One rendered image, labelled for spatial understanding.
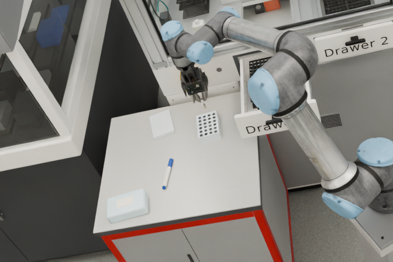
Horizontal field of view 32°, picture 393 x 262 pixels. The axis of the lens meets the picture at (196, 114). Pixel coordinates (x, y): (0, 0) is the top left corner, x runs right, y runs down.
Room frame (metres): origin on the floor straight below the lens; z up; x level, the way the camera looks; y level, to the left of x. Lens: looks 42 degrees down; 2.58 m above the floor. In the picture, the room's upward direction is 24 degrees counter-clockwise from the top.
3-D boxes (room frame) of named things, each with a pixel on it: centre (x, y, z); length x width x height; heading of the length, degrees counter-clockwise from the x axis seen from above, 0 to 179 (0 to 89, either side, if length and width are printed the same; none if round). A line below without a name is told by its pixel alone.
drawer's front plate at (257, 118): (1.70, -0.25, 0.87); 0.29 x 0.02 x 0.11; 72
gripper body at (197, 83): (1.83, -0.04, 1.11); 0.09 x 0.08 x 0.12; 167
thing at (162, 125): (2.04, 0.14, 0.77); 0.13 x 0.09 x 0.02; 175
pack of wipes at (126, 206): (1.70, 0.36, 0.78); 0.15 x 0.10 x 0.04; 79
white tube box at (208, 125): (1.90, -0.02, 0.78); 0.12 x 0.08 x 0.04; 167
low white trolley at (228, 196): (1.84, 0.13, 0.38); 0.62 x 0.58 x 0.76; 72
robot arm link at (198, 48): (1.75, -0.10, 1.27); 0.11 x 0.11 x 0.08; 24
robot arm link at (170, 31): (1.83, -0.04, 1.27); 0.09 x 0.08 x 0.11; 24
